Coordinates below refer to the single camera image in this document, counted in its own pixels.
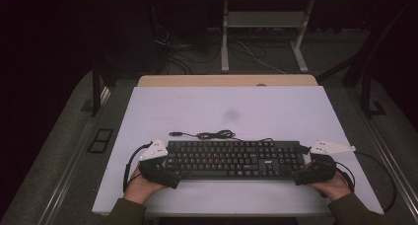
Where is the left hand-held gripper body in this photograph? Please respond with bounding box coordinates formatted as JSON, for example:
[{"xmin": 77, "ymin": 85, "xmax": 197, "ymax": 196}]
[{"xmin": 138, "ymin": 138, "xmax": 170, "ymax": 184}]

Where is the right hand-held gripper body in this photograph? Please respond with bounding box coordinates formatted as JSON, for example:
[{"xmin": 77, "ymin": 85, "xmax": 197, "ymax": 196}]
[{"xmin": 305, "ymin": 139, "xmax": 357, "ymax": 185}]

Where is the black computer keyboard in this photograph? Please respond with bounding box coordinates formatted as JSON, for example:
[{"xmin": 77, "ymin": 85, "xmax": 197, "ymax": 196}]
[{"xmin": 163, "ymin": 139, "xmax": 307, "ymax": 182}]

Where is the person's right hand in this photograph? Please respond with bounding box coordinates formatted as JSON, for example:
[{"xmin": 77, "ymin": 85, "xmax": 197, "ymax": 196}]
[{"xmin": 307, "ymin": 172, "xmax": 353, "ymax": 202}]

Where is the person's left hand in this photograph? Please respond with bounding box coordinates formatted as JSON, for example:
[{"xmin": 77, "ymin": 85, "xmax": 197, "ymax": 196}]
[{"xmin": 122, "ymin": 165, "xmax": 167, "ymax": 205}]

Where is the black metal stand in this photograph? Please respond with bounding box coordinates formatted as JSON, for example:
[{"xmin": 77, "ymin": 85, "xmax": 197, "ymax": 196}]
[
  {"xmin": 90, "ymin": 61, "xmax": 104, "ymax": 117},
  {"xmin": 359, "ymin": 70, "xmax": 387, "ymax": 119}
]

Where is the white board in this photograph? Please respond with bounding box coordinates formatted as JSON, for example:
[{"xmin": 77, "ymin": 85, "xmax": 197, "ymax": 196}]
[{"xmin": 92, "ymin": 85, "xmax": 384, "ymax": 217}]

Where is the wooden table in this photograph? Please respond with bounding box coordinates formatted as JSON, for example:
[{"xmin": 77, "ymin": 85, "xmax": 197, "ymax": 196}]
[{"xmin": 137, "ymin": 74, "xmax": 319, "ymax": 88}]

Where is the white metal desk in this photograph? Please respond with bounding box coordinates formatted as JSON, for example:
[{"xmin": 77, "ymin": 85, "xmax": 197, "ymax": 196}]
[{"xmin": 209, "ymin": 0, "xmax": 364, "ymax": 74}]

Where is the left hand-held gripper black cable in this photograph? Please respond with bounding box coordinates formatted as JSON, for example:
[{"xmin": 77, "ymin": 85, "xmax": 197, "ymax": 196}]
[{"xmin": 122, "ymin": 141, "xmax": 154, "ymax": 193}]

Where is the black floor socket frame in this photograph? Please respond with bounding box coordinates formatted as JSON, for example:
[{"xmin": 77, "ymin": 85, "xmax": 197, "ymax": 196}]
[{"xmin": 87, "ymin": 128, "xmax": 114, "ymax": 154}]

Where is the black keyboard cable with plug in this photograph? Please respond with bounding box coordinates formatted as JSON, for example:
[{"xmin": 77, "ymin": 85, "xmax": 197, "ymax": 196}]
[{"xmin": 169, "ymin": 129, "xmax": 274, "ymax": 143}]

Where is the aluminium rail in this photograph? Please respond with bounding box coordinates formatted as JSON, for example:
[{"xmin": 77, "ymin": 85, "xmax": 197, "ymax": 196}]
[
  {"xmin": 38, "ymin": 86, "xmax": 111, "ymax": 225},
  {"xmin": 344, "ymin": 86, "xmax": 418, "ymax": 219}
]

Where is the tangle of black floor cables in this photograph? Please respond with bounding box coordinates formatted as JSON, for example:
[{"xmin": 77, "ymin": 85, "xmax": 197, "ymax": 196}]
[{"xmin": 152, "ymin": 24, "xmax": 222, "ymax": 75}]

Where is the white floor cable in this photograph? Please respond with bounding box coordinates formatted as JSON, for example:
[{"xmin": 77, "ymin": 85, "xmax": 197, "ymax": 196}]
[{"xmin": 236, "ymin": 40, "xmax": 287, "ymax": 75}]

